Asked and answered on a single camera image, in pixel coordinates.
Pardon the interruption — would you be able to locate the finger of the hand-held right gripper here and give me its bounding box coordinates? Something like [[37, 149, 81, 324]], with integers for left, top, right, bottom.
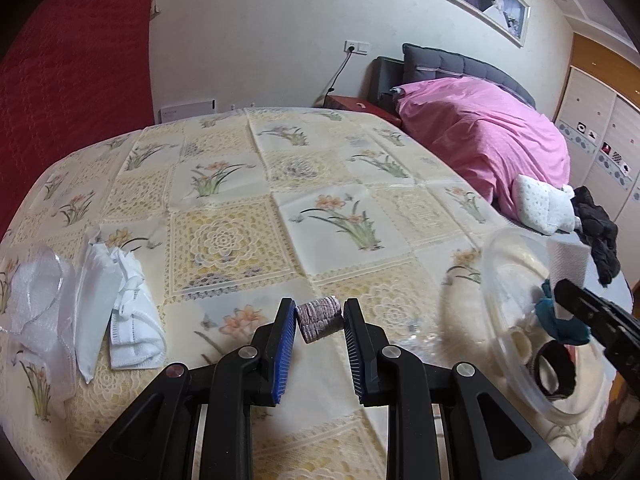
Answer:
[[554, 279, 640, 378]]

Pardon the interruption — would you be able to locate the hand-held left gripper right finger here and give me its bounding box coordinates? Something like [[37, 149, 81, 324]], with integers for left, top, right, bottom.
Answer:
[[342, 297, 576, 480]]

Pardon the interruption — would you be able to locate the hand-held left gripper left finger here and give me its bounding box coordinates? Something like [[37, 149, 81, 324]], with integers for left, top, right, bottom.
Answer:
[[67, 297, 297, 480]]

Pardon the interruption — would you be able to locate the grey knitted roll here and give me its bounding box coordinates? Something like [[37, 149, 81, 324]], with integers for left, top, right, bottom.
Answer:
[[296, 296, 345, 345]]

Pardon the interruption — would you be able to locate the teal mesh pouch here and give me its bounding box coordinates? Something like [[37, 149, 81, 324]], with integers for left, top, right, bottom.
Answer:
[[537, 282, 593, 346]]

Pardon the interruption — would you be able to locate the white paper towel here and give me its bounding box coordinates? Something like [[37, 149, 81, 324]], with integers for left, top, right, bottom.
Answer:
[[547, 239, 592, 321]]

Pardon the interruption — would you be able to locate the black striped headband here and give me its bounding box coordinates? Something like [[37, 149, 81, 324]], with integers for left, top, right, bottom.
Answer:
[[530, 340, 578, 401]]

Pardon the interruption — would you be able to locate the beige tape roll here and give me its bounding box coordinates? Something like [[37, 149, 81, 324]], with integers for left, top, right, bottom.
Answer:
[[510, 327, 538, 366]]

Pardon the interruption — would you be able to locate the clear plastic bowl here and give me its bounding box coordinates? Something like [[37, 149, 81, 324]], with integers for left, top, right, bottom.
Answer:
[[439, 227, 626, 416]]

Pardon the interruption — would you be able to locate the white cloth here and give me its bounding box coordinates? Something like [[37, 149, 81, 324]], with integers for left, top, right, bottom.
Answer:
[[109, 247, 168, 371]]

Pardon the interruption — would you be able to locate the white face mask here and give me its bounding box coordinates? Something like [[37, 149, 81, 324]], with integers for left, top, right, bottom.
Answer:
[[75, 242, 123, 385]]

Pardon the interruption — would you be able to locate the white mesh drawstring pouch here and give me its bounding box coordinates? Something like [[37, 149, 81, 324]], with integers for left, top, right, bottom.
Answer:
[[0, 241, 76, 406]]

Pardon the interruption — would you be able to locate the dark clothing pile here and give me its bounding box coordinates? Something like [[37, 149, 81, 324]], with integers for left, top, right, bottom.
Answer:
[[572, 186, 621, 286]]

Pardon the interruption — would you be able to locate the white dotted pillow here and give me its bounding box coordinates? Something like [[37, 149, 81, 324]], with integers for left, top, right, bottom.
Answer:
[[515, 174, 581, 235]]

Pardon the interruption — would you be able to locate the cream sliding-door wardrobe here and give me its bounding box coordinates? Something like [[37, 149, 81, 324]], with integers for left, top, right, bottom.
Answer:
[[552, 32, 640, 221]]

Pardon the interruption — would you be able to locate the pink duvet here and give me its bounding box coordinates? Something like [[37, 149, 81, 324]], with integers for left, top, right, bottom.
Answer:
[[395, 77, 572, 221]]

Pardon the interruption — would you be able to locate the red cardboard box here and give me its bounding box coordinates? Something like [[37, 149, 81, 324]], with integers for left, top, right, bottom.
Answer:
[[324, 94, 403, 128]]

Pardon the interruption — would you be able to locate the grey padded headboard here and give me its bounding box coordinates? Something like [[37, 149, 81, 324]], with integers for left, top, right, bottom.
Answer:
[[402, 42, 537, 110]]

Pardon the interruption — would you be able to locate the red quilted mattress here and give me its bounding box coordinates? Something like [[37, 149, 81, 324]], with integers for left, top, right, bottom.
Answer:
[[0, 0, 163, 241]]

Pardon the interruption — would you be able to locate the black power cable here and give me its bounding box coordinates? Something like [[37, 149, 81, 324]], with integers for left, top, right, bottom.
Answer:
[[312, 51, 353, 107]]

